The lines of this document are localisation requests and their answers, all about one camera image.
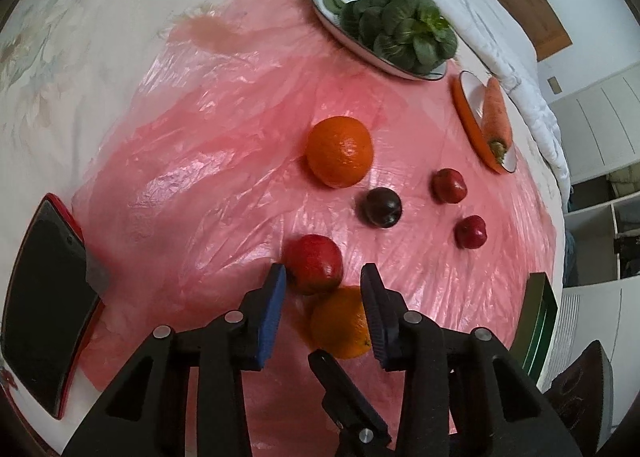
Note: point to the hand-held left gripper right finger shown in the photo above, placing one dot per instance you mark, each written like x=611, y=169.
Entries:
x=377, y=317

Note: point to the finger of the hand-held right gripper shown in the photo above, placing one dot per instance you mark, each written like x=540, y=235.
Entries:
x=345, y=397

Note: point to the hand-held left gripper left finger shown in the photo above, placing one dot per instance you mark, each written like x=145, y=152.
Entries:
x=272, y=317

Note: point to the orange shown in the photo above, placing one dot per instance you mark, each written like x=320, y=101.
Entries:
x=340, y=152
x=340, y=322

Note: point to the red apple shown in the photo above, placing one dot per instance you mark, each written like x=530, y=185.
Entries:
x=312, y=262

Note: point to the green box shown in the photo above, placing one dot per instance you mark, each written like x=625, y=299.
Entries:
x=537, y=322

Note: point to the dark purple plum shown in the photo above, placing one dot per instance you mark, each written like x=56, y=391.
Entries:
x=379, y=207

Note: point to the red plum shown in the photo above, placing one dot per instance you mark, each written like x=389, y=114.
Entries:
x=449, y=185
x=471, y=232

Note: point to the small white slatted panel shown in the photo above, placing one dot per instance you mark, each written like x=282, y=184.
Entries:
x=585, y=312

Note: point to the dark hanging clothes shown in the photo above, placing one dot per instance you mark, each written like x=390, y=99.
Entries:
x=627, y=249

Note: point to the white open shelf unit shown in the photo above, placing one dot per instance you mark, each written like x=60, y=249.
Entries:
x=590, y=209

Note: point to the pink plastic sheet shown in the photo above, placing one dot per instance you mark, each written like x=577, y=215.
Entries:
x=225, y=137

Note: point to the pale green jacket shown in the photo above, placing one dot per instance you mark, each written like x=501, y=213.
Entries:
x=622, y=182

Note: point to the black panel with red edge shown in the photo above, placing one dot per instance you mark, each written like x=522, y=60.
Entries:
x=45, y=302

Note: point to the carrot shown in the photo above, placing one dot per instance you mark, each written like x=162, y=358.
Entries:
x=495, y=112

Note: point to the orange round plate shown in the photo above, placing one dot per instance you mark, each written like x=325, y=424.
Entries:
x=470, y=97

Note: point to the white wardrobe door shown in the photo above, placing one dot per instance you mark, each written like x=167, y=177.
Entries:
x=600, y=127

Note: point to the green leafy vegetable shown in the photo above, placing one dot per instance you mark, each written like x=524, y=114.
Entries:
x=400, y=22

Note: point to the white duvet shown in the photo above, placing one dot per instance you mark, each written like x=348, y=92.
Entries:
x=500, y=47

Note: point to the wall socket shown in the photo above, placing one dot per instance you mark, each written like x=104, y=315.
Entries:
x=552, y=85

